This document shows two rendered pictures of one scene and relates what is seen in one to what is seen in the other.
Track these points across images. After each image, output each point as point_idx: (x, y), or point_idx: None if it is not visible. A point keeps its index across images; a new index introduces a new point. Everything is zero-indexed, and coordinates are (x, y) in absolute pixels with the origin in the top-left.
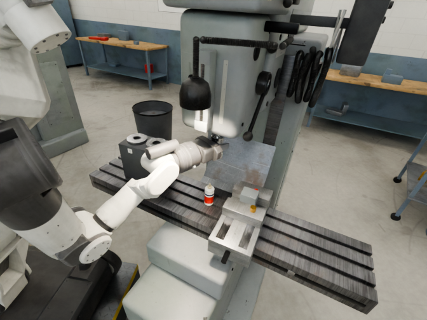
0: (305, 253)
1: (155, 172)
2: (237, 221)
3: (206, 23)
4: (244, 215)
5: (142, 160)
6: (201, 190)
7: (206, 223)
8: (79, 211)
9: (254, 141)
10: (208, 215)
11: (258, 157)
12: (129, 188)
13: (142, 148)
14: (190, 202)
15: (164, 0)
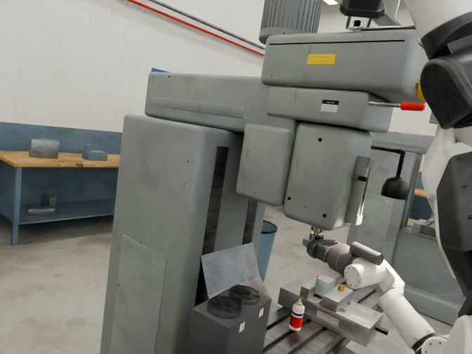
0: (355, 300)
1: (392, 270)
2: (345, 307)
3: (361, 138)
4: (347, 295)
5: (363, 277)
6: (267, 329)
7: (328, 338)
8: (440, 336)
9: (236, 246)
10: (313, 335)
11: (246, 261)
12: (402, 296)
13: (253, 308)
14: (293, 341)
15: (363, 123)
